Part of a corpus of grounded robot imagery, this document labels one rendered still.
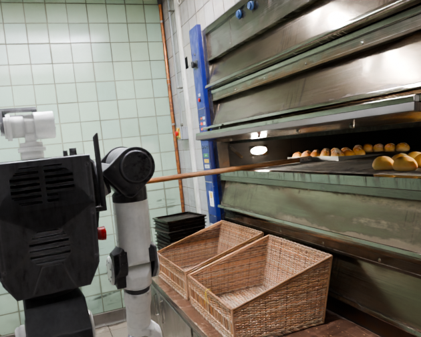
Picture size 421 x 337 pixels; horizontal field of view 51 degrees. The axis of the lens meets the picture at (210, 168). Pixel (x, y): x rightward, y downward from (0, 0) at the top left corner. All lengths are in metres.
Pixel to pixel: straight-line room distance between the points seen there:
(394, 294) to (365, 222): 0.27
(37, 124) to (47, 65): 2.57
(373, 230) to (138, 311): 0.90
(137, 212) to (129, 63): 2.71
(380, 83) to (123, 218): 0.96
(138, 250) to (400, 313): 0.97
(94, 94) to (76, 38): 0.45
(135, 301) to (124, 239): 0.17
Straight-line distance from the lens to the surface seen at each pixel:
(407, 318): 1.70
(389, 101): 1.39
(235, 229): 2.72
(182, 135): 3.42
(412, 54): 1.55
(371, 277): 1.83
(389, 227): 1.67
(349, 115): 1.52
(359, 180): 1.74
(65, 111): 3.64
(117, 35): 3.79
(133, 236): 1.15
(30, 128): 1.13
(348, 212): 1.84
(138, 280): 1.20
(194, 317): 2.13
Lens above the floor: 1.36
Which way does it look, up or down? 3 degrees down
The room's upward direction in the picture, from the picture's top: 6 degrees counter-clockwise
